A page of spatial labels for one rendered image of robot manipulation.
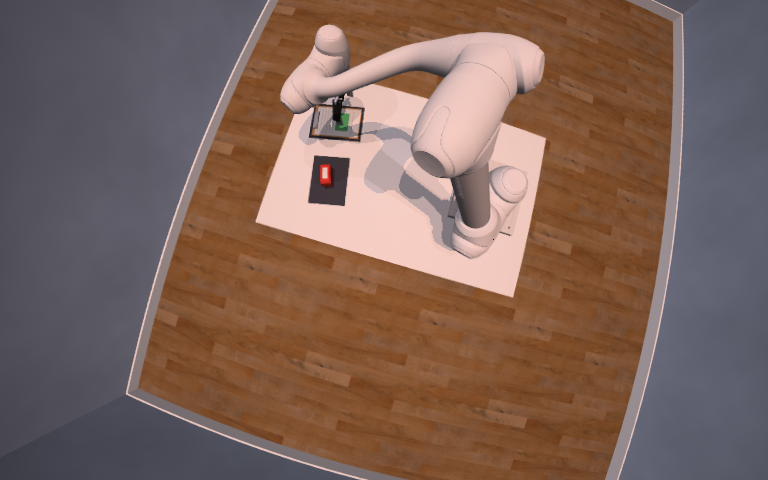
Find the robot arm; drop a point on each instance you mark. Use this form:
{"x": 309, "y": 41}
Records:
{"x": 457, "y": 129}

